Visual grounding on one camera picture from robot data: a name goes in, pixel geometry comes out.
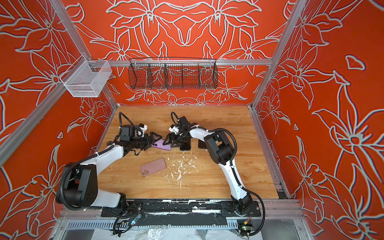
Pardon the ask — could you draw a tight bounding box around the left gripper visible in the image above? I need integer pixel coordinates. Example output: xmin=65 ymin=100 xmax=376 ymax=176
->
xmin=130 ymin=132 xmax=162 ymax=150

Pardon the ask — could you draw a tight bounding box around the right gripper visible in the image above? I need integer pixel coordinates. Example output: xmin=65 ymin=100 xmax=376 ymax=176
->
xmin=161 ymin=130 xmax=188 ymax=148

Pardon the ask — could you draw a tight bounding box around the purple phone case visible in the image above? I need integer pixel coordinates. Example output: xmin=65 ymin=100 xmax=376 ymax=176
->
xmin=152 ymin=139 xmax=172 ymax=151

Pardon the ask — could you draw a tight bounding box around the pink phone case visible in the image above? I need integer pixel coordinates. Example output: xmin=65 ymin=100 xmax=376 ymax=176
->
xmin=141 ymin=158 xmax=167 ymax=177

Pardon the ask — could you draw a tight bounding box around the black phone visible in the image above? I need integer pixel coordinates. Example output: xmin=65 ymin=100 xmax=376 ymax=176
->
xmin=180 ymin=141 xmax=191 ymax=151

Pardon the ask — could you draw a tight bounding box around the dark phone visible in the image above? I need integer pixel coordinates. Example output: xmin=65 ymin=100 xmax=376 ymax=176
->
xmin=198 ymin=140 xmax=207 ymax=150

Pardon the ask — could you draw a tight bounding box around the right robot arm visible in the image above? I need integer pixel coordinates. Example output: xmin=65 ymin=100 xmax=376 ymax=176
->
xmin=165 ymin=116 xmax=253 ymax=216

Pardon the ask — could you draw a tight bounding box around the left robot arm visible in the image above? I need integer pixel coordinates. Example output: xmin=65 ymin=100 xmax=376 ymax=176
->
xmin=56 ymin=124 xmax=162 ymax=215

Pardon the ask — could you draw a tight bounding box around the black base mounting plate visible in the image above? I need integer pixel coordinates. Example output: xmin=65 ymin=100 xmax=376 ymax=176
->
xmin=92 ymin=199 xmax=262 ymax=218

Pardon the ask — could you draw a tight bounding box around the clear plastic bin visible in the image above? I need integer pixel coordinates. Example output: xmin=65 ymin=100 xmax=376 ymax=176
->
xmin=60 ymin=60 xmax=112 ymax=98

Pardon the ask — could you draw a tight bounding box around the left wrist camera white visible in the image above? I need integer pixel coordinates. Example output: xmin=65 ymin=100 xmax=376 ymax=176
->
xmin=136 ymin=124 xmax=148 ymax=137

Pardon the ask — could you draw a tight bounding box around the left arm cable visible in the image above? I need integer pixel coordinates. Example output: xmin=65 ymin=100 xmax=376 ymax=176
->
xmin=118 ymin=111 xmax=134 ymax=130

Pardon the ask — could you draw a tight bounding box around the black wire basket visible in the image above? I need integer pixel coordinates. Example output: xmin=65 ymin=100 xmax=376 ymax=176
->
xmin=128 ymin=58 xmax=219 ymax=90

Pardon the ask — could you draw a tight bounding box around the white cable duct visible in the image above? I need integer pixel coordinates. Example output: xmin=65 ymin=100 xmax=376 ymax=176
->
xmin=65 ymin=220 xmax=239 ymax=231

